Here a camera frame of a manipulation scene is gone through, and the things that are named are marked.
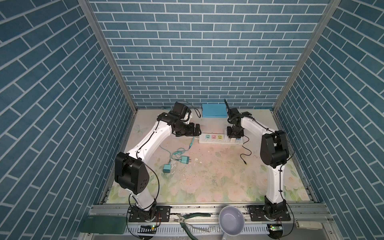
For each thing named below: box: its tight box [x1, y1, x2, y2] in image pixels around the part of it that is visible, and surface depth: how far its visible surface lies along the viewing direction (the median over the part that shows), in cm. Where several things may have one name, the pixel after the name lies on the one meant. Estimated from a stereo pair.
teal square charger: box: [163, 164, 171, 173], surface depth 91 cm
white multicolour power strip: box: [198, 133, 244, 145], surface depth 101 cm
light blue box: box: [202, 103, 228, 118], surface depth 122 cm
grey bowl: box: [218, 205, 245, 240], surface depth 71 cm
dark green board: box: [80, 215, 127, 235], surface depth 71 cm
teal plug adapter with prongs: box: [181, 155, 192, 164], surface depth 93 cm
